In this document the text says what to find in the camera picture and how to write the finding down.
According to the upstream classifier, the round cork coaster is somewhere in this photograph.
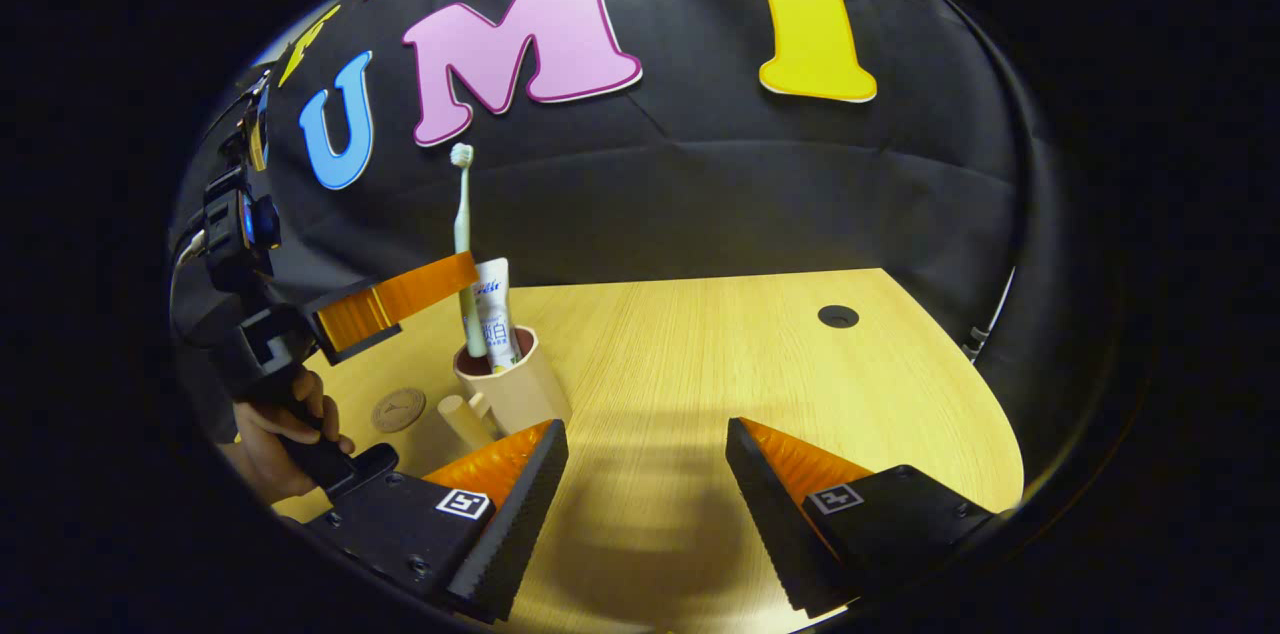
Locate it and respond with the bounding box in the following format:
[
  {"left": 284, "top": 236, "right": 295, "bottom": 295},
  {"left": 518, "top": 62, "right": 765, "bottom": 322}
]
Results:
[{"left": 372, "top": 387, "right": 428, "bottom": 434}]

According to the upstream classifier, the beige cup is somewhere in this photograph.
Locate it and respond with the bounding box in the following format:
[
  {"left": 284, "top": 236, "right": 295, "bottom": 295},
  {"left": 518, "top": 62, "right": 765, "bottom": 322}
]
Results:
[{"left": 437, "top": 326, "right": 574, "bottom": 452}]

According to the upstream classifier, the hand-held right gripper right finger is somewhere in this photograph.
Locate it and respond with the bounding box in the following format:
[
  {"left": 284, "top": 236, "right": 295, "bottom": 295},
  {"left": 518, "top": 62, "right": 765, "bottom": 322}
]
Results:
[{"left": 725, "top": 417, "right": 1001, "bottom": 620}]

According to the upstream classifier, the white toothpaste tube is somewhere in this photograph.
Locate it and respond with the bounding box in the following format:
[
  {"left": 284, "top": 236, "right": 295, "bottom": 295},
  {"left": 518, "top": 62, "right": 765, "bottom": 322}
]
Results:
[{"left": 472, "top": 257, "right": 523, "bottom": 375}]

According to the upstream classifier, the wooden desktop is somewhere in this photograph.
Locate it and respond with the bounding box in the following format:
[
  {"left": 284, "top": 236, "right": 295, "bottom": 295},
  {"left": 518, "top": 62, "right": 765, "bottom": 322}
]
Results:
[{"left": 270, "top": 267, "right": 1026, "bottom": 634}]

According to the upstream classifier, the pale green toothbrush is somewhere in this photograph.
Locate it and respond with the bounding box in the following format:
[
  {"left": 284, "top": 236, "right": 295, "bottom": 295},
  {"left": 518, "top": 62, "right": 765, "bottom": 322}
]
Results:
[{"left": 449, "top": 143, "right": 488, "bottom": 360}]

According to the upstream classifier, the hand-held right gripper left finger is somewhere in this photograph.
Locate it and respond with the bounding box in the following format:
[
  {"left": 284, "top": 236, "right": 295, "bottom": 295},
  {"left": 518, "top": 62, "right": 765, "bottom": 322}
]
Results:
[{"left": 300, "top": 419, "right": 569, "bottom": 625}]

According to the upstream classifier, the white cable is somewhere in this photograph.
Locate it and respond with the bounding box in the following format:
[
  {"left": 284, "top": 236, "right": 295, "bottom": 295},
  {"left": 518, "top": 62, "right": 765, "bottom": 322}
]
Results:
[{"left": 962, "top": 266, "right": 1017, "bottom": 362}]

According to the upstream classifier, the black backdrop cloth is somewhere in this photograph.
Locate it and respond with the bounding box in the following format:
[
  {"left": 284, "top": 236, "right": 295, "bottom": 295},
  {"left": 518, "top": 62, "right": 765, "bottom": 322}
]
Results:
[{"left": 165, "top": 0, "right": 1131, "bottom": 475}]

